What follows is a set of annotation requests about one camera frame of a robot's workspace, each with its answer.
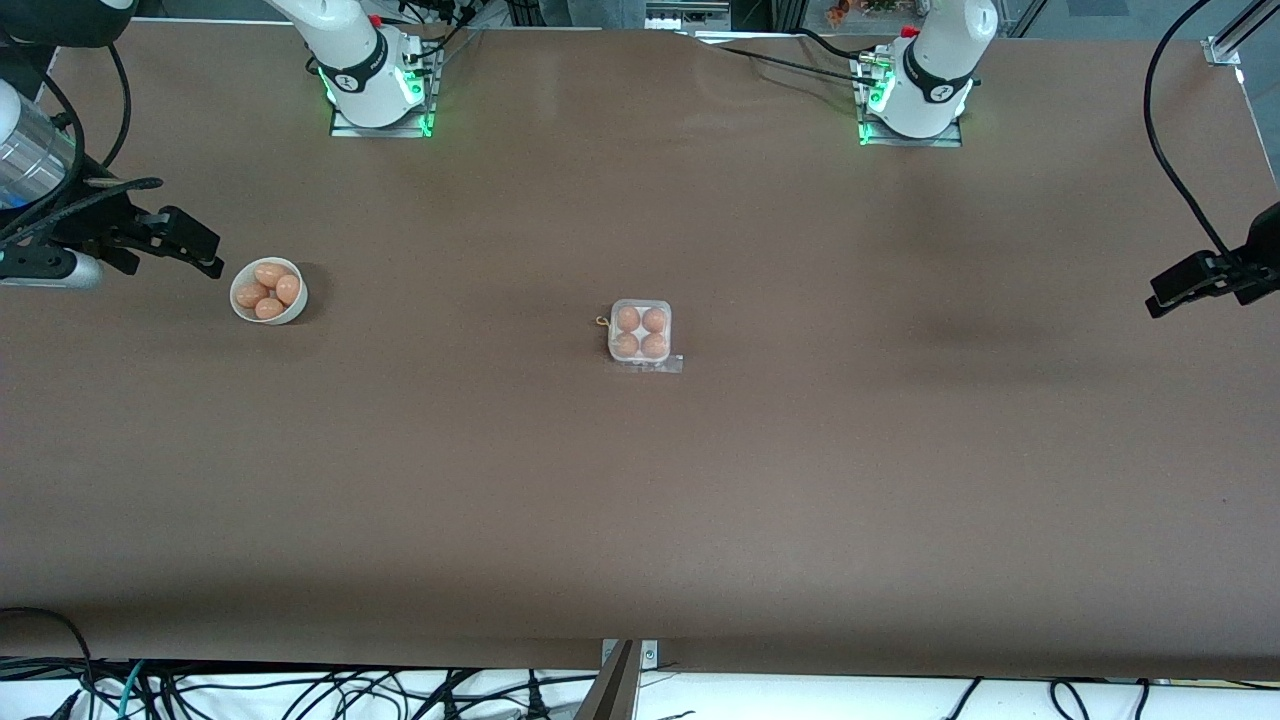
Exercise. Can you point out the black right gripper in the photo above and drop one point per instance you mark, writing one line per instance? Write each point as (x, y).
(97, 224)

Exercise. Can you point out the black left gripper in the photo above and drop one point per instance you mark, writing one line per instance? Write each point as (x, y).
(1258, 262)

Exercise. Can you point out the brown egg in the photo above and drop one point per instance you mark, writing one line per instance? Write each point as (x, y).
(654, 345)
(654, 319)
(250, 294)
(270, 273)
(628, 319)
(627, 344)
(288, 289)
(268, 308)

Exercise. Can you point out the clear plastic egg carton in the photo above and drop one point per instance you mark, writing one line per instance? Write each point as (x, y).
(640, 332)

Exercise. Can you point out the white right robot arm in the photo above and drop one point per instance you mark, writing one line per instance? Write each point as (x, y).
(355, 60)

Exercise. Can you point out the white round bowl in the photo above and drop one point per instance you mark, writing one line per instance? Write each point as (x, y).
(295, 313)

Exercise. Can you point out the orange background object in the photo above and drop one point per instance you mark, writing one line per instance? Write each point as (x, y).
(840, 12)

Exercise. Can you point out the person in blue jeans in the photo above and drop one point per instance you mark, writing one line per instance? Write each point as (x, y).
(610, 12)

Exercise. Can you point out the clear adhesive tape strip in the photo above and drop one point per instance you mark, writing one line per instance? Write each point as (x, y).
(672, 365)

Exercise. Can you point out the grey background equipment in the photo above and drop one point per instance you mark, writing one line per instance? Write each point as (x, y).
(690, 12)

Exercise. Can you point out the aluminium corner bracket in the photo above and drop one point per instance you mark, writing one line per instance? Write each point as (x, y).
(1225, 50)

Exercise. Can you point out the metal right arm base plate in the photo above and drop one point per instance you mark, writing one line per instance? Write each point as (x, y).
(385, 131)

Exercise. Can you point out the aluminium frame profile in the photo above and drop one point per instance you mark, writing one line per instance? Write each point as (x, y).
(1255, 15)

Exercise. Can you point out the aluminium frame post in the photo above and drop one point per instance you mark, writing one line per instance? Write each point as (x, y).
(785, 12)

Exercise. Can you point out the dark grey camera post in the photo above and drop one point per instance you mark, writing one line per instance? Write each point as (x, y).
(610, 695)

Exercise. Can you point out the silver metal bracket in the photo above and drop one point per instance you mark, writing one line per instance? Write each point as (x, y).
(650, 655)

